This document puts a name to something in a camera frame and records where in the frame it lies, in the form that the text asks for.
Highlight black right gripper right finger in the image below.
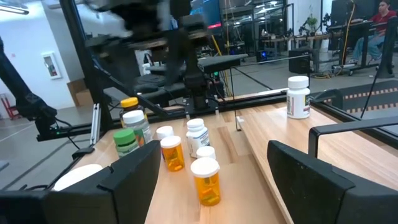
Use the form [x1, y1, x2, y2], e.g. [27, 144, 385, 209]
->
[266, 139, 398, 224]

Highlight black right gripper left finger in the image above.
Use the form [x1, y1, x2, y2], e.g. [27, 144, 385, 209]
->
[0, 139, 162, 224]

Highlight green-capped pale green bottle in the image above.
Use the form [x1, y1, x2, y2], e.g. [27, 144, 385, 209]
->
[113, 128, 141, 159]

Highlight orange pill vial white cap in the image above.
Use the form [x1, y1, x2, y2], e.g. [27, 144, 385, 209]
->
[159, 135, 186, 172]
[190, 157, 222, 207]

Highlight large white medicine bottle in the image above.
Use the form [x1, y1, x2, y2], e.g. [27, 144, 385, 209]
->
[52, 164, 104, 192]

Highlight pink bottle white cap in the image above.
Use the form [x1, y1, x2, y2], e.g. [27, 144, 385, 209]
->
[155, 125, 175, 141]

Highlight clear bottle green orange label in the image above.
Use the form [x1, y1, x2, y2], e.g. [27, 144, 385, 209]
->
[122, 110, 154, 147]

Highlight yellow-capped brown fish oil bottle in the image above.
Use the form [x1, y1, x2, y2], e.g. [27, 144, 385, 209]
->
[119, 96, 147, 129]

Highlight black table clamp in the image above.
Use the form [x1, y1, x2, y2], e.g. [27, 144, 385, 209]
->
[71, 146, 96, 161]

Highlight black partition panel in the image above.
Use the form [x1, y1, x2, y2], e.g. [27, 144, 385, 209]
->
[90, 43, 150, 93]

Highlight silver aluminium extrusion bar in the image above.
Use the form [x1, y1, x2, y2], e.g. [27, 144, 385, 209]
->
[89, 102, 102, 147]

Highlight low black desk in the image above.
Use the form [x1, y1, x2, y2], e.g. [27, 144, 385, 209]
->
[102, 73, 225, 108]

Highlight cardboard box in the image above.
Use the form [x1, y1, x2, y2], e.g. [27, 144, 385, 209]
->
[67, 78, 94, 108]

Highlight black mat orange checker stripes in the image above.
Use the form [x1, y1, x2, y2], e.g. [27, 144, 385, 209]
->
[313, 79, 398, 138]

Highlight computer tower blue light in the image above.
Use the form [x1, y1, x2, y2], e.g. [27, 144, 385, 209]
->
[256, 49, 271, 63]

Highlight ceiling light bar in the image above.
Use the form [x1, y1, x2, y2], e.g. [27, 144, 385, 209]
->
[0, 3, 30, 16]

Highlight black floor speaker box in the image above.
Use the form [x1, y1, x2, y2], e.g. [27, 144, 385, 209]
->
[287, 48, 312, 75]

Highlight red metal cart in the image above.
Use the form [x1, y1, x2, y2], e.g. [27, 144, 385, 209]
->
[0, 93, 21, 121]

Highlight long wooden workbench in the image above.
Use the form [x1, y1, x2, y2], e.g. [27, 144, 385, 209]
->
[261, 29, 343, 50]

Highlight small green potted plant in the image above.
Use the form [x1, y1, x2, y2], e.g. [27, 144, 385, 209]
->
[306, 14, 320, 35]

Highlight black office desk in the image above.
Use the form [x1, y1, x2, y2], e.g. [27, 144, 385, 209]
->
[326, 18, 389, 75]

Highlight person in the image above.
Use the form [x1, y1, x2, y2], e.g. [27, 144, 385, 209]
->
[353, 0, 398, 65]

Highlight wall monitor screen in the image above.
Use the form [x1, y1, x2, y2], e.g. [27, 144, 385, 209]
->
[189, 0, 223, 30]

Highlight black aluminium table frame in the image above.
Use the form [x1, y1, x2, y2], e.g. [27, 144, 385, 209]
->
[35, 0, 398, 144]

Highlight fire extinguisher wall cabinet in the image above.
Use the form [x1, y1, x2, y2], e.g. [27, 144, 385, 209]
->
[41, 51, 62, 80]

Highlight thin black floor cable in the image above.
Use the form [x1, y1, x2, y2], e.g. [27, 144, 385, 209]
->
[359, 73, 379, 119]

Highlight orange hanging cable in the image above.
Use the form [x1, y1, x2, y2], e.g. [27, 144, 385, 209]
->
[340, 2, 357, 68]

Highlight black floor stand post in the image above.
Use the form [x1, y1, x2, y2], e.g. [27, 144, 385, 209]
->
[376, 17, 398, 78]

